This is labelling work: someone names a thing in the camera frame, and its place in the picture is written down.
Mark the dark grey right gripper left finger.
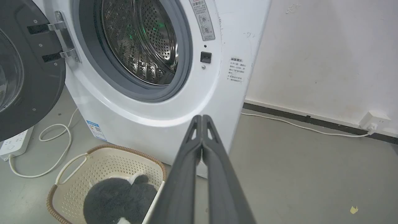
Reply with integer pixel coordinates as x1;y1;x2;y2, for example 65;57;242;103
149;115;203;224

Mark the dark grey washing machine door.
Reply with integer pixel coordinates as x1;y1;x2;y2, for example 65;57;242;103
0;0;81;142

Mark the white power cable with adapter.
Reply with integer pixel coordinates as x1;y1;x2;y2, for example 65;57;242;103
241;112;378;138

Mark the white wall socket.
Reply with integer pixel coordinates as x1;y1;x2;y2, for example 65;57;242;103
359;111;391;132

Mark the white power strip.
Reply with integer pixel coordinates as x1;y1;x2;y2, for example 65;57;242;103
0;126;34;161

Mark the white front-load washing machine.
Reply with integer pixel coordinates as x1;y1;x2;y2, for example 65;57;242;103
33;0;272;179

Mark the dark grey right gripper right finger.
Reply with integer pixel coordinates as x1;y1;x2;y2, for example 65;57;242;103
201;115;256;224

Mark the cream perforated laundry basket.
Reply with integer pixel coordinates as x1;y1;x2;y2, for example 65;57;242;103
47;144;167;224

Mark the white power strip cable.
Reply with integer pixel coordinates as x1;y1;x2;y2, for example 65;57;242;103
8;108;79;179

